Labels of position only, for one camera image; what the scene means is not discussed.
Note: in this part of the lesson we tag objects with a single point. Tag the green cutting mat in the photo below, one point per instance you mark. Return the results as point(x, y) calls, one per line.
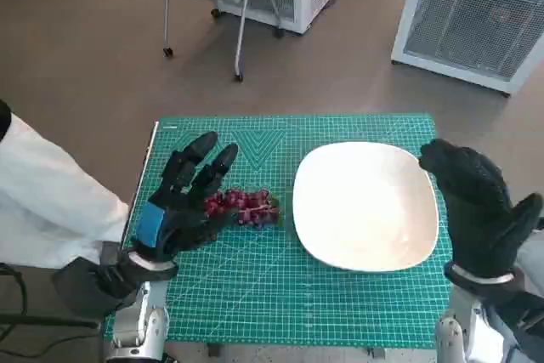
point(263, 286)

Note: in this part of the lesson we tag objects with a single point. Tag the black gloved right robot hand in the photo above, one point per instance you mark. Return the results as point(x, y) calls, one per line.
point(480, 210)

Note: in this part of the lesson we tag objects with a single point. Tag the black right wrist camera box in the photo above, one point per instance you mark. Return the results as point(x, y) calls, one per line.
point(525, 320)

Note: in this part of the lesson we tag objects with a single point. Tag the red toy grape bunch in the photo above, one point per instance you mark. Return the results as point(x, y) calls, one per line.
point(251, 208)

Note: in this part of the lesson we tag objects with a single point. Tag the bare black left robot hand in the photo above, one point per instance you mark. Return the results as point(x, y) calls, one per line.
point(183, 205)

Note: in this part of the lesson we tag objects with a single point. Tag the white rounded square plate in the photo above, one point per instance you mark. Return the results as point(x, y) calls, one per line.
point(365, 210)

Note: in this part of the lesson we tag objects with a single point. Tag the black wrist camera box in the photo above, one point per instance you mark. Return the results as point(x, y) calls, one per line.
point(89, 282)
point(525, 320)

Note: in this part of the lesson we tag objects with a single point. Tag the white mesh cabinet, red light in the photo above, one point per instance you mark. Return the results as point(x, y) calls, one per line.
point(467, 23)

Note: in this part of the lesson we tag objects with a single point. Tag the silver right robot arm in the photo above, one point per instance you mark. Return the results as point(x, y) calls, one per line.
point(452, 333)

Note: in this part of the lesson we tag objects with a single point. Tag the black stand bar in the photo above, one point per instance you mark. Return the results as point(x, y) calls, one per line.
point(47, 321)

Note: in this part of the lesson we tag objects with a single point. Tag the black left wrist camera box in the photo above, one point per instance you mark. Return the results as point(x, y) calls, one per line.
point(89, 282)

